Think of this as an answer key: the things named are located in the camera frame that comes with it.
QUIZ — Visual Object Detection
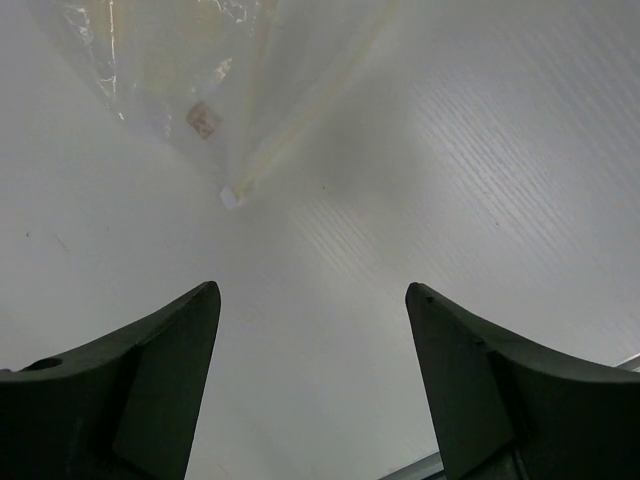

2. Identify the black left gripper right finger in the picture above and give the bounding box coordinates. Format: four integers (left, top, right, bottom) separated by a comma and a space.
405, 283, 639, 479

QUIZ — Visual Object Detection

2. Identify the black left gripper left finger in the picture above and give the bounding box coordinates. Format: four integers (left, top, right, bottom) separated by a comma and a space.
1, 281, 220, 479

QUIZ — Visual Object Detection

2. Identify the clear zip top bag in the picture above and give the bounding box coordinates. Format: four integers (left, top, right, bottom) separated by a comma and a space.
29, 1, 398, 209

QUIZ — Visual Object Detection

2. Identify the aluminium table edge rail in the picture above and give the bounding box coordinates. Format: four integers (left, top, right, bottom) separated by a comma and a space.
384, 352, 640, 480

